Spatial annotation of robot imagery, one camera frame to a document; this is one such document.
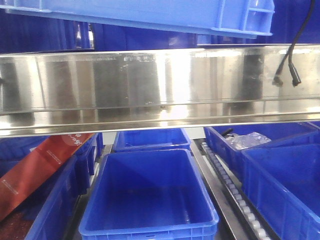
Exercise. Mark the large blue bin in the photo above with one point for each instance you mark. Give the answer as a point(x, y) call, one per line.
point(232, 18)

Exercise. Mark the blue bin lower back centre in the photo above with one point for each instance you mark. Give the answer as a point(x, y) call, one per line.
point(151, 139)

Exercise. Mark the steel front shelf beam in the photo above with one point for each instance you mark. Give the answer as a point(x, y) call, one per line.
point(83, 92)

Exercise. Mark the clear plastic bag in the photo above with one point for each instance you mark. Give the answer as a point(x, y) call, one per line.
point(241, 142)

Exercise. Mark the blue bin lower left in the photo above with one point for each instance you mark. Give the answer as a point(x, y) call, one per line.
point(44, 215)

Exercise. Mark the blue bin lower right front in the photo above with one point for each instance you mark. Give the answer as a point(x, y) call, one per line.
point(283, 183)

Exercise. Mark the lower roller track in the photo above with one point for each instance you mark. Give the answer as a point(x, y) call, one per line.
point(239, 219)

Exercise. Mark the blue bin lower right back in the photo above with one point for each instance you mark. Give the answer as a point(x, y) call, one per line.
point(281, 134)

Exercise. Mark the red cardboard box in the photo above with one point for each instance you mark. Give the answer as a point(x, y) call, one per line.
point(37, 167)

